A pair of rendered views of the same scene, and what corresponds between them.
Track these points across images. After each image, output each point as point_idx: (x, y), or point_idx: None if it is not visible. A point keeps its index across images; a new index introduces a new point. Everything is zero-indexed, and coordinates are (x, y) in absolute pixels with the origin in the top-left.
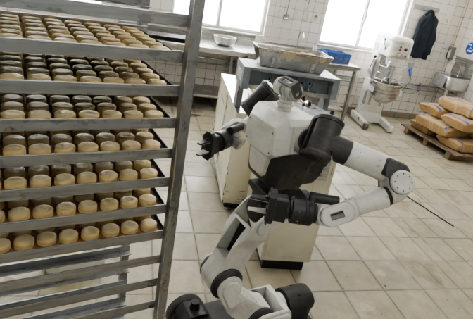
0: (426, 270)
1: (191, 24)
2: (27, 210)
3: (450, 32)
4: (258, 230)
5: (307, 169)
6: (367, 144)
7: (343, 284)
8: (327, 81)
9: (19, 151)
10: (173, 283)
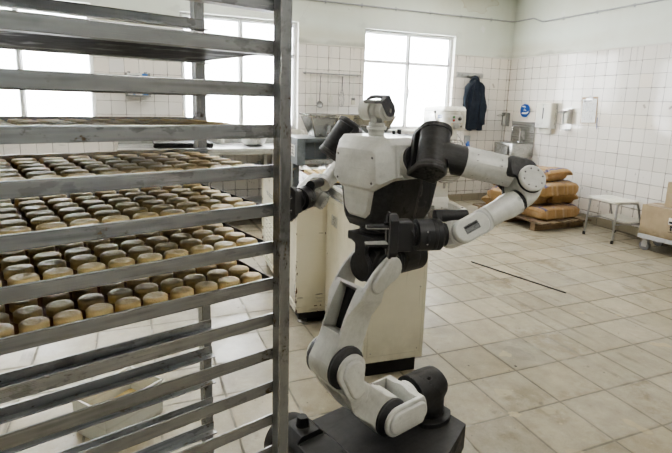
0: (554, 341)
1: (280, 3)
2: (102, 264)
3: (500, 97)
4: (373, 286)
5: (417, 200)
6: None
7: (468, 373)
8: None
9: (89, 175)
10: (261, 415)
